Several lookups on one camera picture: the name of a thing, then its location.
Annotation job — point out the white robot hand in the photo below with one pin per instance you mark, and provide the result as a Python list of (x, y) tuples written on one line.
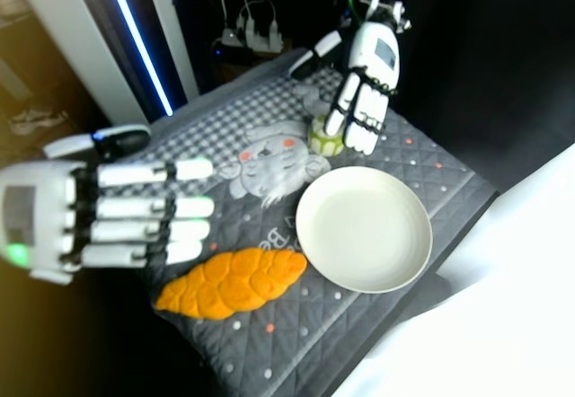
[(373, 55), (40, 217)]

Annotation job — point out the green and white toy cupcake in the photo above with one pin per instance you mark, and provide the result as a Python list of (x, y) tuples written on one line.
[(321, 144)]

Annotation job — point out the orange braided bread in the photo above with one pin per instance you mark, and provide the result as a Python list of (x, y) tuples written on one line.
[(233, 284)]

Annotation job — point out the white round plate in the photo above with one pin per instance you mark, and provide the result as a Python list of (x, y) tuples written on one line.
[(364, 231)]

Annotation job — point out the white shoe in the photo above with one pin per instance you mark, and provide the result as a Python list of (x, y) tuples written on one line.
[(36, 118)]

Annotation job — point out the white power strip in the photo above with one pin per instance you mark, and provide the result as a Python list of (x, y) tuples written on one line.
[(233, 37)]

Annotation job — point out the white column with blue light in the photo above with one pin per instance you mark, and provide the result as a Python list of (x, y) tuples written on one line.
[(67, 33)]

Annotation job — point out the grey quilt with bear print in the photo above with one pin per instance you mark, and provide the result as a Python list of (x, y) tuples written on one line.
[(314, 334)]

